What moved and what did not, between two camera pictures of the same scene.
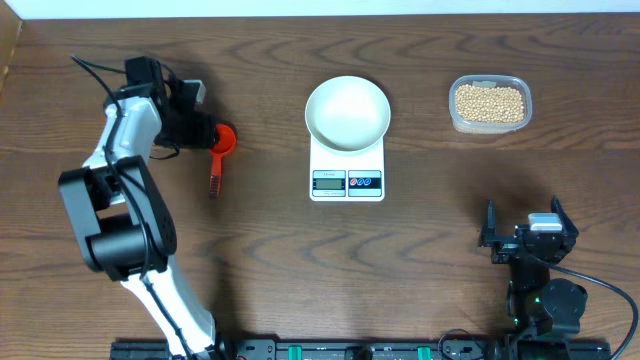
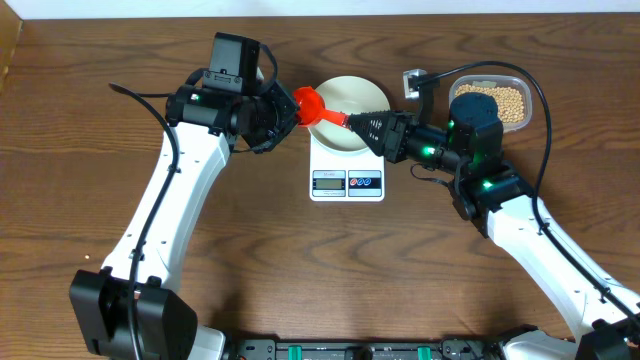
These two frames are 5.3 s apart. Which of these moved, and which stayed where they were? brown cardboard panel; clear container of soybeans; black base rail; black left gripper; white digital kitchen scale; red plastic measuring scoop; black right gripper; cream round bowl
Moved: red plastic measuring scoop; black right gripper; black left gripper
Stayed: black base rail; brown cardboard panel; cream round bowl; clear container of soybeans; white digital kitchen scale
